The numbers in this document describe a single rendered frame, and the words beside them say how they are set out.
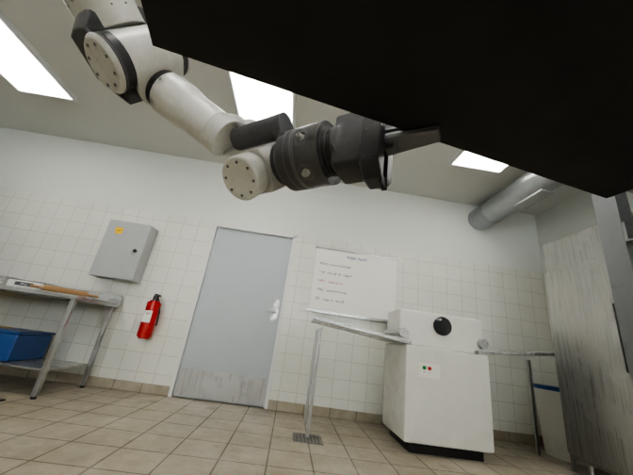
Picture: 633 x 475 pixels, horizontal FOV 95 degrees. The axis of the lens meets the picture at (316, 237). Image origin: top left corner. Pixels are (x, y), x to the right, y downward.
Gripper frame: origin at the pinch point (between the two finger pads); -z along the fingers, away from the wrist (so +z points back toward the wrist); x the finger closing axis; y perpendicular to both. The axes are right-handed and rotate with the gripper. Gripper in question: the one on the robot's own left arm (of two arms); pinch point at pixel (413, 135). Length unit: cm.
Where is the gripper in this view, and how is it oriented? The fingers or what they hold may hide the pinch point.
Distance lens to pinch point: 38.8
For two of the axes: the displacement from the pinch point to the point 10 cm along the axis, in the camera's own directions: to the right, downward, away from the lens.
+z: -8.7, 0.6, 4.9
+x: 1.3, -9.3, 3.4
